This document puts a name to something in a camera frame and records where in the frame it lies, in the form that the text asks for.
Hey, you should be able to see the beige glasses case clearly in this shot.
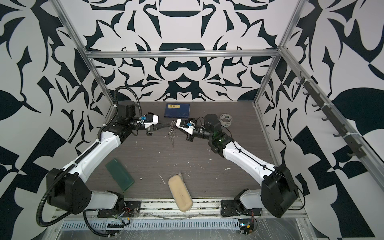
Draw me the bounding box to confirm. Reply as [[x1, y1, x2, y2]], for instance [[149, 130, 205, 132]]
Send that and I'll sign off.
[[168, 175, 193, 213]]

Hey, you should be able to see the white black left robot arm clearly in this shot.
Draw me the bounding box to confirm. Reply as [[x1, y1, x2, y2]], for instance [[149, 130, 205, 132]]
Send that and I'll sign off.
[[36, 86, 169, 227]]

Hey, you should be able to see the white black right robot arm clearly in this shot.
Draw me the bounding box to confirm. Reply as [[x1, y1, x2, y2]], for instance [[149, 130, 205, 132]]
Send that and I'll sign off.
[[176, 114, 301, 218]]

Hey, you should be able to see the white slotted cable duct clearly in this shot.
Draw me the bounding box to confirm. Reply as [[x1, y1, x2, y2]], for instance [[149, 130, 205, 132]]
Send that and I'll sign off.
[[59, 218, 241, 231]]

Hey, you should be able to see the green circuit board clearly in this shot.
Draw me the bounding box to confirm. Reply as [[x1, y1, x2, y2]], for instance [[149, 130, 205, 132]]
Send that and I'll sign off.
[[239, 218, 258, 235]]

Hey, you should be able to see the blue book yellow label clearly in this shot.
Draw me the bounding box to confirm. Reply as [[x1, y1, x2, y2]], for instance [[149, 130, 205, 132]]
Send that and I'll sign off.
[[164, 103, 190, 119]]

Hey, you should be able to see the clear tape roll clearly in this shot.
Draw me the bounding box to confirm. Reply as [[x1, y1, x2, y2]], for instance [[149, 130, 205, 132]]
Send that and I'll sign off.
[[219, 113, 233, 128]]

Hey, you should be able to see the black wall hook rack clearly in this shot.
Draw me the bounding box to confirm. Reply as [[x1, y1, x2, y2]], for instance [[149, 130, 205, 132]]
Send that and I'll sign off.
[[297, 73, 367, 159]]

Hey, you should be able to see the green translucent plastic case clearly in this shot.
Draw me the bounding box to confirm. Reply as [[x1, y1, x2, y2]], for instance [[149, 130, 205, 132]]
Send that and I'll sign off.
[[106, 159, 135, 191]]

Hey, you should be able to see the silver keyring cluster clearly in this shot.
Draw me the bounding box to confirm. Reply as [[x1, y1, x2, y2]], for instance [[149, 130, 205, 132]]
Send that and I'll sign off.
[[168, 121, 177, 137]]

